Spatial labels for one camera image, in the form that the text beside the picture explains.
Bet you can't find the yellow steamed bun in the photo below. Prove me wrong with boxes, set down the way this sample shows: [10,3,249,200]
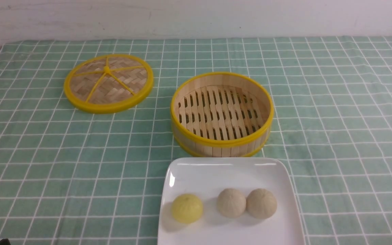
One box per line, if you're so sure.
[171,194,204,224]

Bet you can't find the white steamed bun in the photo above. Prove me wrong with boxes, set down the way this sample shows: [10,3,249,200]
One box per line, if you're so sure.
[216,188,246,218]
[246,188,277,219]

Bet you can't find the white square plate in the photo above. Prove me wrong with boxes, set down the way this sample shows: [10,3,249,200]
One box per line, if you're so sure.
[157,157,306,245]

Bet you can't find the yellow bamboo steamer basket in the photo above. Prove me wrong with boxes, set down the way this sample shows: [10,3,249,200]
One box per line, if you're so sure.
[170,72,274,157]

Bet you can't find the yellow bamboo steamer lid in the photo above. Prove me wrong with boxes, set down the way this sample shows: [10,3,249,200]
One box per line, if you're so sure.
[63,54,154,114]

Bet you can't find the green checked tablecloth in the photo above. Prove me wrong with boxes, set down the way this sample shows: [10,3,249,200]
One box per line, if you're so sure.
[0,36,392,245]

